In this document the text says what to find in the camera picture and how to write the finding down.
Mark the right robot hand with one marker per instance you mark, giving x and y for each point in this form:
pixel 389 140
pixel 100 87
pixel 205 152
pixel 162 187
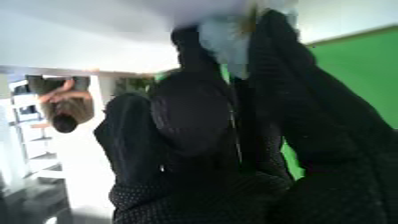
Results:
pixel 201 133

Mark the pale blue flower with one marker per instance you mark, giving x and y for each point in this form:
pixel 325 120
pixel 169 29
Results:
pixel 224 43

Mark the person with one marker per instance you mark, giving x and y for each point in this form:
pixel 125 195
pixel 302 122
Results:
pixel 64 106

